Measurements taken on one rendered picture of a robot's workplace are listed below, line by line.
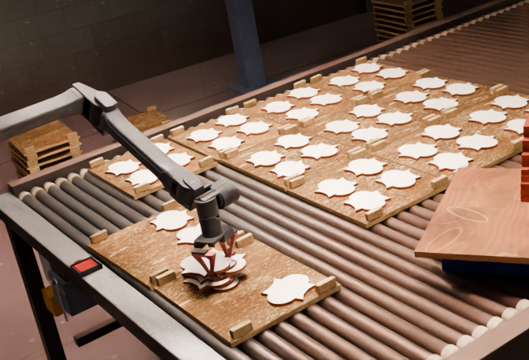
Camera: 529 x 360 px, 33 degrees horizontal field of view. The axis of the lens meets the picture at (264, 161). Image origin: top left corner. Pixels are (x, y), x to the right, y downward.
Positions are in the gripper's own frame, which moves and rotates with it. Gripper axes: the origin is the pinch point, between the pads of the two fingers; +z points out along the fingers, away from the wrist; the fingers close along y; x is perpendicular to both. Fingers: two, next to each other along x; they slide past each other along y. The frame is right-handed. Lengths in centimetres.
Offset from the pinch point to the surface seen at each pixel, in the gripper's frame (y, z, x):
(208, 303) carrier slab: -9.1, 7.1, -0.2
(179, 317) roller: -13.9, 9.4, 6.4
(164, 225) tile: 27.1, 5.1, 38.2
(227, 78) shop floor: 435, 91, 273
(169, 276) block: -1.4, 4.9, 16.9
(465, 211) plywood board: 33, -3, -59
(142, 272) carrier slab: 1.5, 6.5, 29.1
